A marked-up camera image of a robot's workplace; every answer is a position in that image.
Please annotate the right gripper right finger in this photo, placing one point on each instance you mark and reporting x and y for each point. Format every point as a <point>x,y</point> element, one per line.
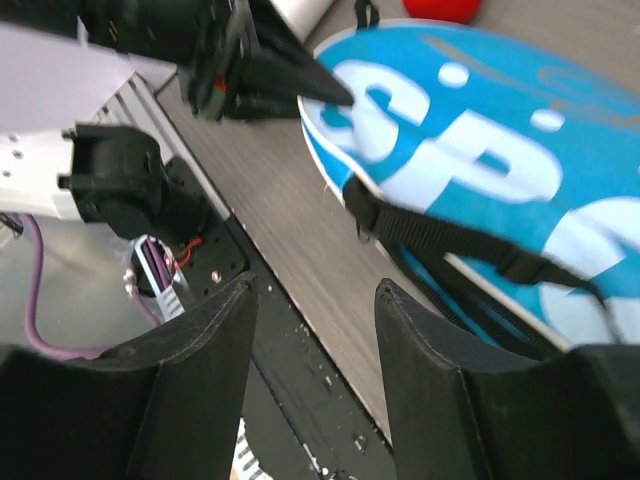
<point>461,409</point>

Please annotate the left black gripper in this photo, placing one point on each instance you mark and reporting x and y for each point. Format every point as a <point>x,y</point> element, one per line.
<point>202,38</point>

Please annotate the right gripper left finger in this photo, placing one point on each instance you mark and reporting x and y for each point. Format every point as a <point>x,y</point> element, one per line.
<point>165,405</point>

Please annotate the white shuttlecock tube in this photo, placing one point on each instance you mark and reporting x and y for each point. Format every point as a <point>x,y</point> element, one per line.
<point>302,16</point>

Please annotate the blue racket cover bag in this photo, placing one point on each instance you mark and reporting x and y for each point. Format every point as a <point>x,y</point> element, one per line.
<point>502,179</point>

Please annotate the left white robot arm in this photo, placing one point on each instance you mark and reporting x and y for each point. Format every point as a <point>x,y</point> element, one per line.
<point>110,174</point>

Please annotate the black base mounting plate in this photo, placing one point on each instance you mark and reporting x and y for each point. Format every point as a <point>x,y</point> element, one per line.
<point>300,419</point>

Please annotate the red tomato ball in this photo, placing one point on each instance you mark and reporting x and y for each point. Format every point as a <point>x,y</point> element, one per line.
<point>455,11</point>

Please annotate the white slotted cable duct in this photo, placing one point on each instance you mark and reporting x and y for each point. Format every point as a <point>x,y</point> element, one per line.
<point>157,274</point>

